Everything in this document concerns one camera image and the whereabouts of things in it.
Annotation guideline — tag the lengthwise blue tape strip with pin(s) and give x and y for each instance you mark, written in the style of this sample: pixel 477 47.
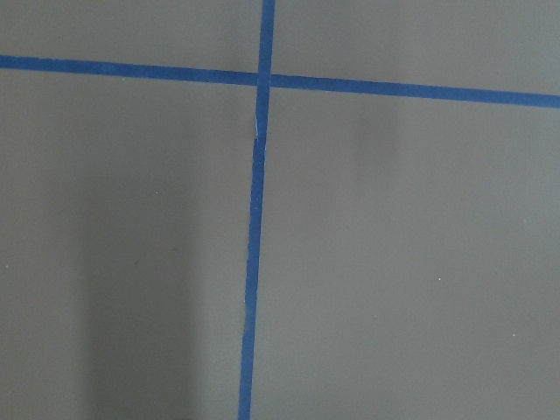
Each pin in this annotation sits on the lengthwise blue tape strip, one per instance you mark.
pixel 262 105

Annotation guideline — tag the long crosswise blue tape strip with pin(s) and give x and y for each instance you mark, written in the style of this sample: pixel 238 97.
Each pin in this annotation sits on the long crosswise blue tape strip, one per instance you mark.
pixel 177 73

